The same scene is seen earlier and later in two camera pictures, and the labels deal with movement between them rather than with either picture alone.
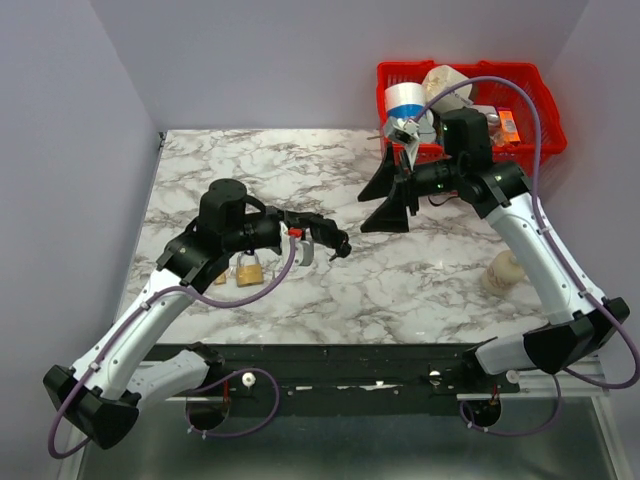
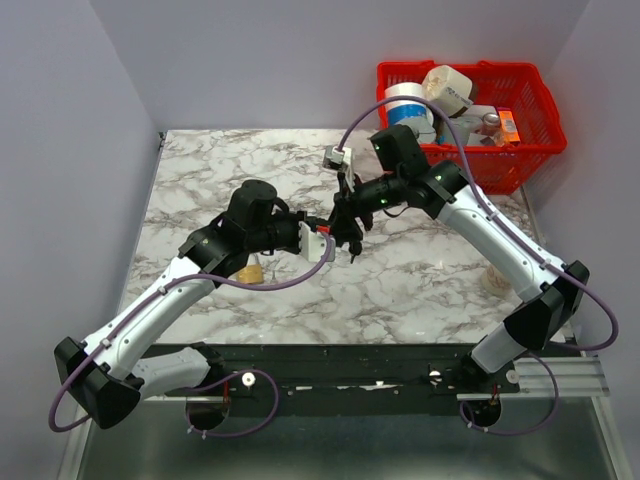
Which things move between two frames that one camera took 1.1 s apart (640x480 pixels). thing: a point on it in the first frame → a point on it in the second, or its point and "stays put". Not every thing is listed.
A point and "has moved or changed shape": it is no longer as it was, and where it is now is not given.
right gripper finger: [392, 216] → [344, 222]
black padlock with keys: [343, 248] has moved or changed shape
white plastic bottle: [502, 274] stays put
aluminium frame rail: [540, 383] stays put
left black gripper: [291, 220] stays put
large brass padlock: [249, 275] stays put
